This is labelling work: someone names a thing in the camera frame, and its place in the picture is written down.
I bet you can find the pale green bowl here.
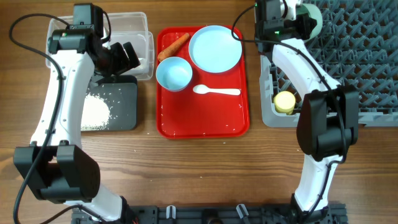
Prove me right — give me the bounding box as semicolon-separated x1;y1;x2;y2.
296;3;323;42

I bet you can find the light blue bowl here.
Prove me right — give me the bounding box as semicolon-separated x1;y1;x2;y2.
155;57;193;92

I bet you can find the yellow plastic cup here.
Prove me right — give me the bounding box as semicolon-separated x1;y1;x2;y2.
273;91;296;115

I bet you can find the white plastic spoon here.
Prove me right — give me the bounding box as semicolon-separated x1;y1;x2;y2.
193;84;241;96

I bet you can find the light blue plate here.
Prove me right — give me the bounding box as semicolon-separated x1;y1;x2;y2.
188;26;243;73

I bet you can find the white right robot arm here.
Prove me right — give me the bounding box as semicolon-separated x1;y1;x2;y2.
251;1;359;223

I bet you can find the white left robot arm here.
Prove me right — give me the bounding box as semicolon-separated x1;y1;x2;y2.
13;3;140;223

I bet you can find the grey dishwasher rack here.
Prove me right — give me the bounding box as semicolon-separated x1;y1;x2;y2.
259;1;397;128

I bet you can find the clear plastic bin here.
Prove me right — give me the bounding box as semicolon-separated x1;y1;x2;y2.
46;4;154;80

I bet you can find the black plastic tray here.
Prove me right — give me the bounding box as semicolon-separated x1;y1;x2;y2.
86;75;137;131

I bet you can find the orange carrot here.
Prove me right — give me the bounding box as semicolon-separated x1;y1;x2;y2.
157;33;190;62

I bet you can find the pile of white rice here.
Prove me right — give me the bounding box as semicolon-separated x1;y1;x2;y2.
81;95;110;131

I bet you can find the red plastic tray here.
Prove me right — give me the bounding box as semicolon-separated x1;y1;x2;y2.
156;26;249;139

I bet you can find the black mounting rail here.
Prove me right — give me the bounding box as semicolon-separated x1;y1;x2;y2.
71;203;348;224

